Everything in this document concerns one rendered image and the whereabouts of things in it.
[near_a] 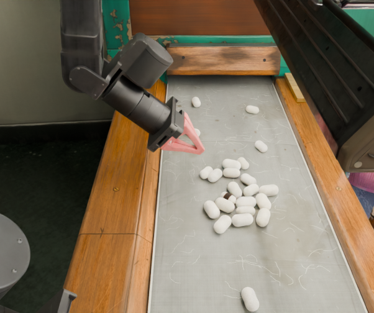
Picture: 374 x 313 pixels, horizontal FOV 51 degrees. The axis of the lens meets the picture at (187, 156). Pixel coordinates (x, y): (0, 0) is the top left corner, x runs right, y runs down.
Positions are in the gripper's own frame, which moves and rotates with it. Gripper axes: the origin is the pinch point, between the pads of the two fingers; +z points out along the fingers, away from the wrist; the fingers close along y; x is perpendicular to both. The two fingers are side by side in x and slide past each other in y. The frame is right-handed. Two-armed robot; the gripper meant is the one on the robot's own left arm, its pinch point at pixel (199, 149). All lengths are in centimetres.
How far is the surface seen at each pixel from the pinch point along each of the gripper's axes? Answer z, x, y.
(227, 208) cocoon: 7.5, 1.3, -9.4
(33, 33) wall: -43, 65, 124
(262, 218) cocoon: 11.4, -2.7, -12.2
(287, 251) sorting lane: 15.2, -3.5, -17.5
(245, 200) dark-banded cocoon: 9.6, -1.1, -7.8
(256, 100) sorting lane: 17.0, -5.0, 32.9
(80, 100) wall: -7, 82, 125
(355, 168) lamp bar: -7.3, -24.3, -35.2
